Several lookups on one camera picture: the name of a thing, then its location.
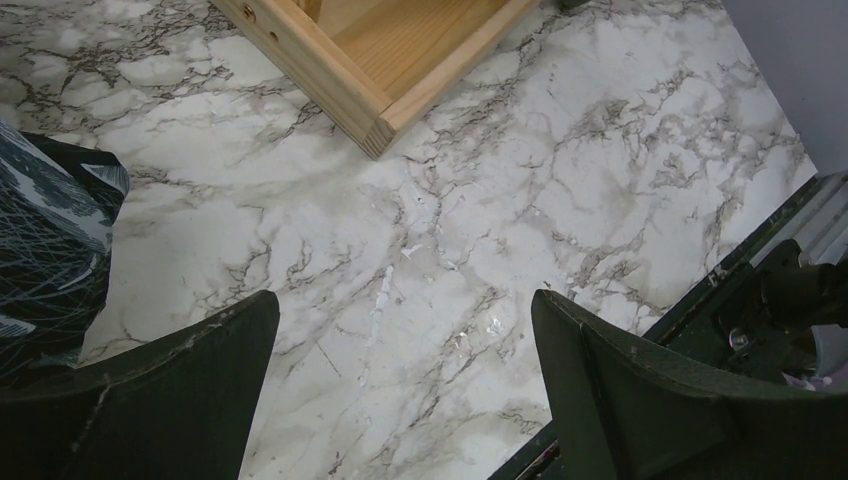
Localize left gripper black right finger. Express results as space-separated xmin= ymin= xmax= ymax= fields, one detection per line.
xmin=531 ymin=290 xmax=847 ymax=479

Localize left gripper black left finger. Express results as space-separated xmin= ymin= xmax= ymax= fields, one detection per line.
xmin=1 ymin=290 xmax=280 ymax=479

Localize dark blue patterned shorts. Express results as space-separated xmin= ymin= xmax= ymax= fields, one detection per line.
xmin=1 ymin=122 xmax=131 ymax=388

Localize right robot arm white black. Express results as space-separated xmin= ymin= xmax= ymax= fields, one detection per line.
xmin=714 ymin=240 xmax=847 ymax=387

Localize wooden clothes rack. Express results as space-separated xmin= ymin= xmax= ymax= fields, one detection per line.
xmin=214 ymin=0 xmax=539 ymax=159

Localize black metal base rail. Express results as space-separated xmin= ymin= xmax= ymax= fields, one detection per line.
xmin=495 ymin=174 xmax=847 ymax=479

